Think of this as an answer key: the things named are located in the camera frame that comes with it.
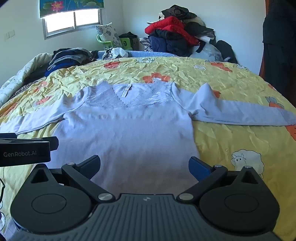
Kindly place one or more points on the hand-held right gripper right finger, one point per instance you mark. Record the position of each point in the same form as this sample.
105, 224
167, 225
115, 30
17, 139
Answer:
198, 167

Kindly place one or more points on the blue blanket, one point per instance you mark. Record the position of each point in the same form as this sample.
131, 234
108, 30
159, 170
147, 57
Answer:
143, 53

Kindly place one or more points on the patterned grey pillow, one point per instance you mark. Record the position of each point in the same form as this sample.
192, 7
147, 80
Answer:
108, 33

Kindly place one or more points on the black bag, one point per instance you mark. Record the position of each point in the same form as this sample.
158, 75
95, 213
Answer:
226, 51

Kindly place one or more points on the floral roller blind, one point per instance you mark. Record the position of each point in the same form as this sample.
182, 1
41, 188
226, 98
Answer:
69, 4

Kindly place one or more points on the green chair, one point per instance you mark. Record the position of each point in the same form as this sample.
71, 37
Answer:
126, 42

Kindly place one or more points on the white quilt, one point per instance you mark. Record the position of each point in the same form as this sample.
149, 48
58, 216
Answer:
20, 71

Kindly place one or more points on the window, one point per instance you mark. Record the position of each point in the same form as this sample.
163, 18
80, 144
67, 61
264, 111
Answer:
60, 22

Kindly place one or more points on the black and grey garment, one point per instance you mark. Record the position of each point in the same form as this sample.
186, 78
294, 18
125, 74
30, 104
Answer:
200, 31

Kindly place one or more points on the clear plastic bag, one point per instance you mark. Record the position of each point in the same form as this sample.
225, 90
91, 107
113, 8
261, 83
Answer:
208, 53

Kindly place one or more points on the wall switch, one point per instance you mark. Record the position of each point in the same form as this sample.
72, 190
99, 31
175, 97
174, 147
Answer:
10, 34

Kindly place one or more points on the lavender long-sleeve top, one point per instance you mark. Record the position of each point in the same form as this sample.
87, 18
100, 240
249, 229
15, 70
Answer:
129, 129

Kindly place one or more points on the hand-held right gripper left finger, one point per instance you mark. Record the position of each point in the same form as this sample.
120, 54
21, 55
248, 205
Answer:
92, 162

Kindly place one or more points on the red jacket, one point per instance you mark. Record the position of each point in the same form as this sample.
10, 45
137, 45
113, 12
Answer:
172, 25

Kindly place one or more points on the checkered cloth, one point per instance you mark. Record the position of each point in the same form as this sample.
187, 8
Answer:
145, 44

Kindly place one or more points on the dark hanging garment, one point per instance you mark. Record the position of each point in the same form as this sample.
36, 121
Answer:
279, 41

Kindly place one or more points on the navy jacket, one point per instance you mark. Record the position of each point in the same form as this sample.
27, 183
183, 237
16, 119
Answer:
168, 45

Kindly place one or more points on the crumpled white plastic bag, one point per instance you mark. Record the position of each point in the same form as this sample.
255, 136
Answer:
115, 52

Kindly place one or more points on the yellow printed bedspread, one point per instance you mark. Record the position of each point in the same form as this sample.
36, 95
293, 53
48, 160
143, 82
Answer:
231, 78

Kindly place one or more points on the stack of dark folded clothes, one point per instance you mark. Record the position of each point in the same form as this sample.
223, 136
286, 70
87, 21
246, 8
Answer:
67, 58

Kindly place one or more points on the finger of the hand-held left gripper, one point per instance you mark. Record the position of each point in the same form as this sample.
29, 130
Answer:
53, 142
27, 154

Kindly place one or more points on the black patterned garment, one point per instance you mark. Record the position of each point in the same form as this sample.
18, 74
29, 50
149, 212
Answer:
178, 11

